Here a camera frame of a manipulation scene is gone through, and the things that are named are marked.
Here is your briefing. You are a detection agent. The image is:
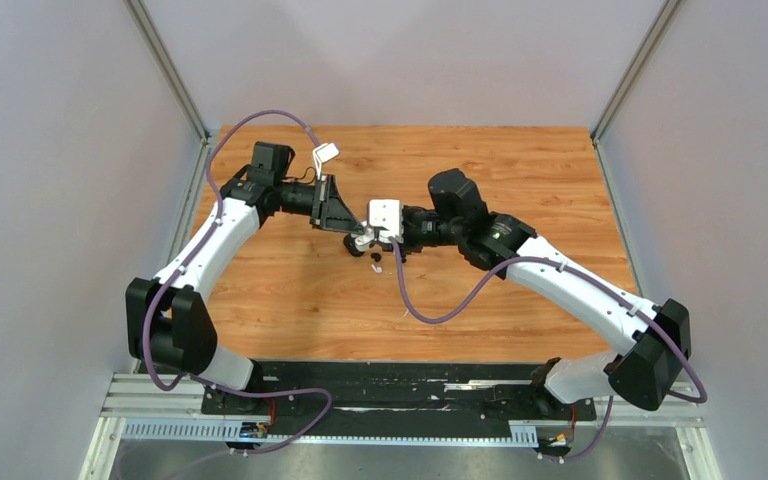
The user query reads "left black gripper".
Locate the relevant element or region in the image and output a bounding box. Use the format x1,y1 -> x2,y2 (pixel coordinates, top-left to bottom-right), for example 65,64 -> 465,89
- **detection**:
275,175 -> 365,236

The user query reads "white earbud charging case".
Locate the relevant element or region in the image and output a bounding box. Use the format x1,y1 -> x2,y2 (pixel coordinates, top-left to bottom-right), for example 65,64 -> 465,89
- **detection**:
353,226 -> 377,254

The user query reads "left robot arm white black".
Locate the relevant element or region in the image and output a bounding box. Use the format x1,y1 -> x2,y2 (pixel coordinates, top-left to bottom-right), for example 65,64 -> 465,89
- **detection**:
125,142 -> 363,413

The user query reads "black earbud charging case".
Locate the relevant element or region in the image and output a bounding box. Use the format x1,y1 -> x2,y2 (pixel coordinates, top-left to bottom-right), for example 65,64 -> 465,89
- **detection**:
343,235 -> 365,258

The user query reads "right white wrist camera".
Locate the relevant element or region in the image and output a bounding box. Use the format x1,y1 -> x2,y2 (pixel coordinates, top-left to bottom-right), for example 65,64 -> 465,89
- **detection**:
367,199 -> 403,243

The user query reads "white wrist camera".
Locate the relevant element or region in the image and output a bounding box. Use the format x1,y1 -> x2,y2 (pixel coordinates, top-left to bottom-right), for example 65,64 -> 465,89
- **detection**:
367,199 -> 403,243
312,142 -> 340,180

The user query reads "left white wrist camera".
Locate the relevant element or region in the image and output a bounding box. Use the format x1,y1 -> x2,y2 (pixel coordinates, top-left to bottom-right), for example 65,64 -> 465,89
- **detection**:
312,142 -> 340,180

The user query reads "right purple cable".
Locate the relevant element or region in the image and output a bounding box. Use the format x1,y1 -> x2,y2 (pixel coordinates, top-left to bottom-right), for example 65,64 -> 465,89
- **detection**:
391,239 -> 709,463

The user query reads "aluminium frame rail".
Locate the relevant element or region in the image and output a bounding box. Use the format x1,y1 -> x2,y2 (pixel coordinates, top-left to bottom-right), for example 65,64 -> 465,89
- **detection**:
80,374 -> 721,479

